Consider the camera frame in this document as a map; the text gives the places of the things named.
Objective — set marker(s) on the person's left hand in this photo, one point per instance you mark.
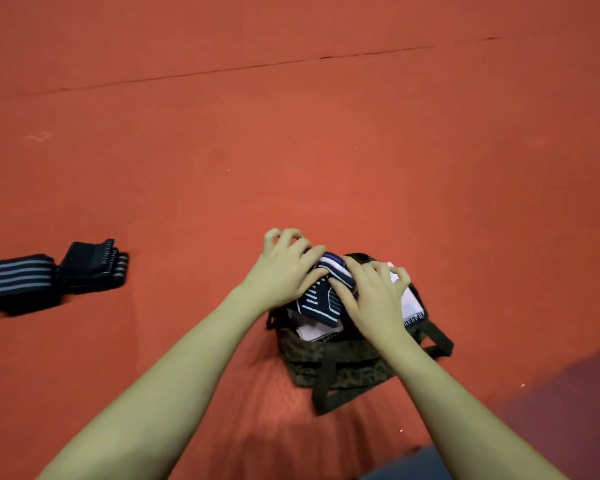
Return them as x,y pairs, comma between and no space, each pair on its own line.
280,275

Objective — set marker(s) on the person's right hand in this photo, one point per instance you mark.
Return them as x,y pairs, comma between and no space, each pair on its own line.
378,305

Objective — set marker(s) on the single pale blue-white sock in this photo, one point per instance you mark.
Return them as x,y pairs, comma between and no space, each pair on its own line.
412,305

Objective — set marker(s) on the single black white-lined sock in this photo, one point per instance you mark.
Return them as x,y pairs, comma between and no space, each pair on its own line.
320,295

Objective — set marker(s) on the person's right forearm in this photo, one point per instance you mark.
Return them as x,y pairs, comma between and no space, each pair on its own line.
460,415

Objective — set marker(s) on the person's left forearm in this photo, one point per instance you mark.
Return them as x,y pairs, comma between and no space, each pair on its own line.
150,405

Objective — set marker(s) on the dark grey seat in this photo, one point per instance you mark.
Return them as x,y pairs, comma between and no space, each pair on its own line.
410,470

